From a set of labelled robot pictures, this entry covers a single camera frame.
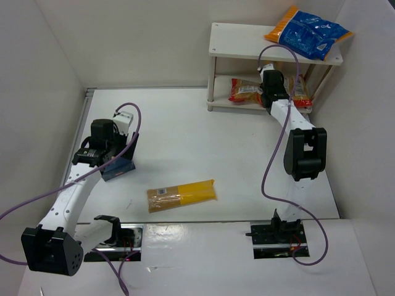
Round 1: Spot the yellow spaghetti pack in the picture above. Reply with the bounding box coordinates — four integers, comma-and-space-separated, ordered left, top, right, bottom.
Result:
147, 179, 217, 213
272, 61, 288, 74

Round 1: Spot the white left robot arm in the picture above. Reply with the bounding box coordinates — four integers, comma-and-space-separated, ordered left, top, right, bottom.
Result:
21, 112, 136, 276

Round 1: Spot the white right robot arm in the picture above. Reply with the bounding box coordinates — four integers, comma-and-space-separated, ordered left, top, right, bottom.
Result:
260, 67, 327, 222

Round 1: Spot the blue Barilla pasta box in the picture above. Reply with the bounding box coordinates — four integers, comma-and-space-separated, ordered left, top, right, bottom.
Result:
101, 157, 136, 181

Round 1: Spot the red pasta bag left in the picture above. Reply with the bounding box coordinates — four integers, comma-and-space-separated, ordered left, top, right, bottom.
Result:
228, 78, 263, 105

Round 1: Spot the red pasta bag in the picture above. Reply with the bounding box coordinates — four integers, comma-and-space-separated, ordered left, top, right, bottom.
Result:
228, 78, 263, 105
283, 74, 312, 108

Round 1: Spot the white two-tier shelf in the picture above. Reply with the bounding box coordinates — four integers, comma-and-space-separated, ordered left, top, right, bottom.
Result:
206, 22, 344, 120

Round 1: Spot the red pasta bag right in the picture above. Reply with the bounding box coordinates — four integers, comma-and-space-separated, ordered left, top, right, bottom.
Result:
283, 74, 312, 108

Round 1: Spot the blue orange pasta bag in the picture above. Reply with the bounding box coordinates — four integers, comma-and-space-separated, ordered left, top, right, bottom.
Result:
264, 6, 354, 61

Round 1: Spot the yellow spaghetti pack on table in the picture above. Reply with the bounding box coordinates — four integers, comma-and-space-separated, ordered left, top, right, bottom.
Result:
147, 179, 217, 213

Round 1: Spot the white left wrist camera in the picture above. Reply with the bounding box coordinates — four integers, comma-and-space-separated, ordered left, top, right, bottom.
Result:
112, 111, 133, 136

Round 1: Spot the metal table edge rail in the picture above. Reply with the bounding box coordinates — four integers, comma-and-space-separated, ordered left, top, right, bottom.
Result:
49, 88, 98, 224

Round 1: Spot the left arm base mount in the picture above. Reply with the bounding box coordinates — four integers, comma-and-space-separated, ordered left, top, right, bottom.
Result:
75, 220, 143, 262

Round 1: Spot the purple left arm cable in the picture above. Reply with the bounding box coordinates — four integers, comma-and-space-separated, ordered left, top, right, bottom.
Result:
0, 102, 143, 295

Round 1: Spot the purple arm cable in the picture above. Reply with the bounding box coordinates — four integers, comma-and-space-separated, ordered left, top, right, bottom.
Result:
0, 102, 143, 295
256, 44, 330, 266

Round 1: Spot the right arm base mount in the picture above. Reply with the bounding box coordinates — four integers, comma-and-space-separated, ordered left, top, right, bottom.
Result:
245, 210, 309, 259

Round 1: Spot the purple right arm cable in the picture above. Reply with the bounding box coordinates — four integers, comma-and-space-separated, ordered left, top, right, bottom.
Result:
256, 44, 330, 266

